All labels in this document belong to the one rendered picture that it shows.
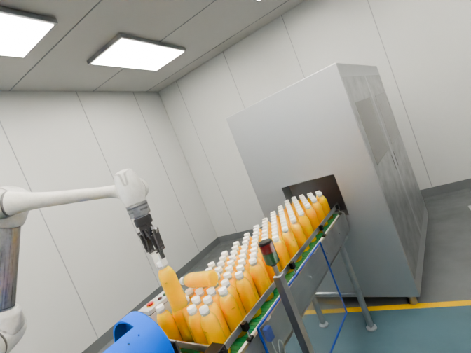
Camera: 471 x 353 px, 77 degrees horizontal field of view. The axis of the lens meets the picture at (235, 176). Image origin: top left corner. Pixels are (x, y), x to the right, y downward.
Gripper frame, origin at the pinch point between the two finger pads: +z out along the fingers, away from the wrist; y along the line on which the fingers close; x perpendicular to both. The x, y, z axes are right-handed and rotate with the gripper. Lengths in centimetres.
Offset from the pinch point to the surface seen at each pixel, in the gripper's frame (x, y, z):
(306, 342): 26, 38, 57
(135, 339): -27.3, 11.8, 16.1
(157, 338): -21.5, 14.5, 20.0
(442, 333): 136, 64, 134
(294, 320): 26, 37, 45
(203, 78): 370, -232, -187
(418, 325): 143, 49, 133
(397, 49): 420, 63, -86
